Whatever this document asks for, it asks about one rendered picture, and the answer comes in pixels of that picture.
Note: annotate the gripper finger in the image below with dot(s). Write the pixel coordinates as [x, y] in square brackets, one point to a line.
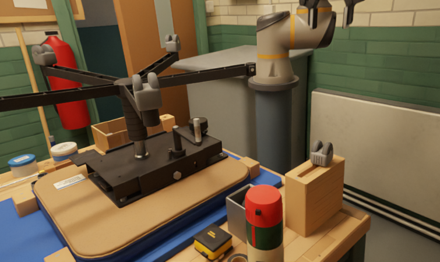
[348, 16]
[313, 18]

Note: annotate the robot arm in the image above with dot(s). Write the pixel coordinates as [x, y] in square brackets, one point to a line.
[274, 40]

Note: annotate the grey twin-wheel castor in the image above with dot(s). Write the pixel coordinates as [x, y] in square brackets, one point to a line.
[147, 96]
[321, 154]
[43, 55]
[172, 43]

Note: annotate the black tension knob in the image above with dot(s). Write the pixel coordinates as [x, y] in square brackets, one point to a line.
[203, 124]

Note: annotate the white-tipped lever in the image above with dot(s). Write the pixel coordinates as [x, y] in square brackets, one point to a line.
[197, 131]

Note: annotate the grey metal bin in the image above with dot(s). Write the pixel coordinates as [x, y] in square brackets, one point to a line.
[236, 214]

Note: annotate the black seat mechanism plate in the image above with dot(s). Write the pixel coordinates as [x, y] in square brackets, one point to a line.
[147, 171]

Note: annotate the black star chair base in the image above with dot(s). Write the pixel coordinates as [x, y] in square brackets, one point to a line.
[77, 92]

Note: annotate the tan seat cushion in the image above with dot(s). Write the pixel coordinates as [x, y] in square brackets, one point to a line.
[132, 218]

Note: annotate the grey cabinet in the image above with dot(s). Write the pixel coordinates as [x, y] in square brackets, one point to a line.
[219, 105]

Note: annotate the white radiator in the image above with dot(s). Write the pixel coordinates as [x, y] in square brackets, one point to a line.
[383, 153]

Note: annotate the small wooden block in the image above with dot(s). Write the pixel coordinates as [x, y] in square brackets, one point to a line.
[59, 255]
[25, 203]
[250, 167]

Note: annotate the brown door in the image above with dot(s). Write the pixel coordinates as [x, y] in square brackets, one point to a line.
[139, 36]

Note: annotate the tall wooden block stand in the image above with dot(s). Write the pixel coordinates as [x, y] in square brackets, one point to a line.
[314, 200]

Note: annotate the black gas lift column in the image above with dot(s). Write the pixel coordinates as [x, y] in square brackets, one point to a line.
[135, 127]

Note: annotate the red-capped spray can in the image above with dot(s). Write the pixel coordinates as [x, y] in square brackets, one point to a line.
[264, 222]

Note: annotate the open wooden box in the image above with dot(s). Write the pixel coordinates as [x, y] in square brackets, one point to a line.
[108, 136]

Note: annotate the yellow black tape measure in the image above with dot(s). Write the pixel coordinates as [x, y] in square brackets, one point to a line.
[212, 242]

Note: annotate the black tape roll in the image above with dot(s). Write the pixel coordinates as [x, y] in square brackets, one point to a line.
[237, 258]

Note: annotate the red fire extinguisher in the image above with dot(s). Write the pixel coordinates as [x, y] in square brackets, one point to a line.
[72, 105]

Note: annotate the small blue bottle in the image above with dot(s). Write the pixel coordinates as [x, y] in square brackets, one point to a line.
[52, 141]

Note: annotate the cork notice board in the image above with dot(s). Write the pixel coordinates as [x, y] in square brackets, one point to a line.
[8, 11]

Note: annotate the white tub blue lid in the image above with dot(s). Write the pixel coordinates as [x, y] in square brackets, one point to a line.
[22, 165]

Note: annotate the thin silver rod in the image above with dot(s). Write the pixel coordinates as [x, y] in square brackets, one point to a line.
[12, 183]

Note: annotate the blue mat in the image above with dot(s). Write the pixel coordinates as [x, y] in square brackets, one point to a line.
[12, 236]

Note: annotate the white wall switch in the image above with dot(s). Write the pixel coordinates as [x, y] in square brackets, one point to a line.
[209, 6]

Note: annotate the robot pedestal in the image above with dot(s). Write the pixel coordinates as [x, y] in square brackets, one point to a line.
[273, 123]

